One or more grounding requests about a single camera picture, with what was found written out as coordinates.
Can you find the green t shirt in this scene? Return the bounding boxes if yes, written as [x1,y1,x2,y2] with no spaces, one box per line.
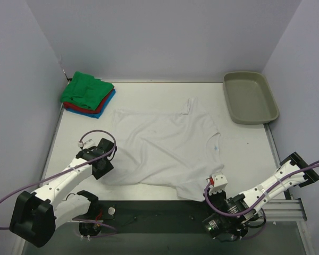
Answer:
[60,71,114,104]

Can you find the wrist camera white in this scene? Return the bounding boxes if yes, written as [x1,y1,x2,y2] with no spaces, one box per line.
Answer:
[207,172,228,195]
[78,139,96,150]

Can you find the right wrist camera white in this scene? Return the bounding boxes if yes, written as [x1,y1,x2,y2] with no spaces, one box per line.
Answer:
[207,172,228,195]

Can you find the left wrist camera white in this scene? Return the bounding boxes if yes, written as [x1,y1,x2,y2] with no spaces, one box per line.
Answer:
[78,139,96,150]

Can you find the aluminium rail profile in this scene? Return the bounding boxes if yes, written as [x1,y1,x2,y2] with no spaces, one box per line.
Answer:
[263,199,307,222]

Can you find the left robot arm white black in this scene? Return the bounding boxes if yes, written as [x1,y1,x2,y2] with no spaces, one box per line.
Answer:
[9,138,116,248]

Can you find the red t shirt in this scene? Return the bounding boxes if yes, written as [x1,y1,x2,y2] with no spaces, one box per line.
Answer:
[63,89,113,110]

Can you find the white t shirt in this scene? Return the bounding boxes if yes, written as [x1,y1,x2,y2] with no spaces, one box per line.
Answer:
[101,98,223,201]

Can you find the blue t shirt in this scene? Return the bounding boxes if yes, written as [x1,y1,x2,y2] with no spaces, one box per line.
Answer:
[63,89,115,119]

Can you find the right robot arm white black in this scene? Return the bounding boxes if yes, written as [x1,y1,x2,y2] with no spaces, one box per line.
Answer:
[203,152,319,242]

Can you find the grey plastic tray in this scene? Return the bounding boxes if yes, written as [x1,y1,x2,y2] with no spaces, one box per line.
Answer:
[223,71,279,125]

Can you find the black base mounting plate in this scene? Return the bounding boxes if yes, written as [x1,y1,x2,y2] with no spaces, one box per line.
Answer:
[74,200,245,239]

